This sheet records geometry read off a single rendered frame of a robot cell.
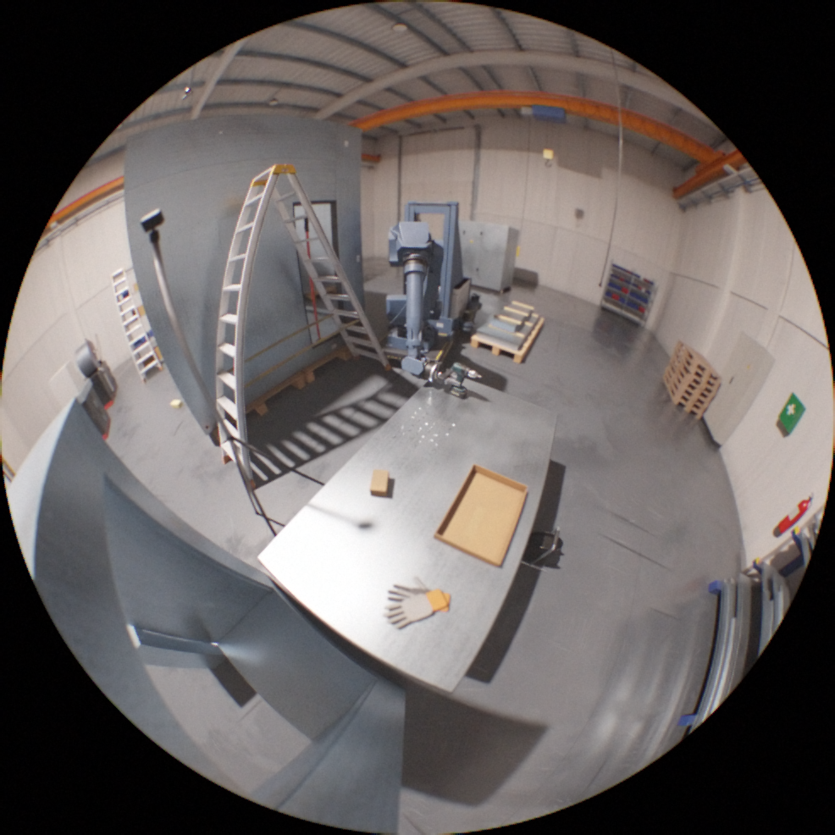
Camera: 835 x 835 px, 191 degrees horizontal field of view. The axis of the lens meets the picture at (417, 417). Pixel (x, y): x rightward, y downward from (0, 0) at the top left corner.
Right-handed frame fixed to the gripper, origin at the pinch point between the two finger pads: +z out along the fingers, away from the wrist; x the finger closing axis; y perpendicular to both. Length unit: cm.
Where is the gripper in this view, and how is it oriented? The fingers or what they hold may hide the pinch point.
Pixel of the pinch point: (459, 381)
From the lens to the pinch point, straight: 168.2
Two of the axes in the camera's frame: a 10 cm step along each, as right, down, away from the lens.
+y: -0.3, 7.3, 6.8
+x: -5.6, 5.5, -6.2
